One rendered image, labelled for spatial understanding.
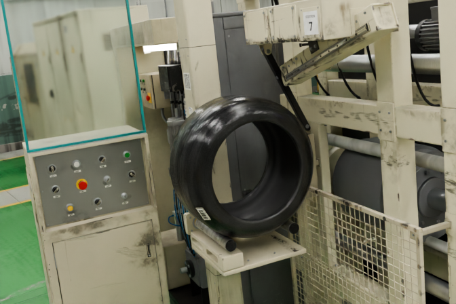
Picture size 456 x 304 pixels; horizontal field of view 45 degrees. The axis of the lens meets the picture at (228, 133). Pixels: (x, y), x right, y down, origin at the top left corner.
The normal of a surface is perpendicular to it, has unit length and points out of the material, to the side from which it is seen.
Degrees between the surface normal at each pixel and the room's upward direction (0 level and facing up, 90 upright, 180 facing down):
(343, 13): 90
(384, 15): 72
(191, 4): 90
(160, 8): 90
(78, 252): 90
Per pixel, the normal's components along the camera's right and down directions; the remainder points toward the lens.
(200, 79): 0.40, 0.12
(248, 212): -0.02, -0.69
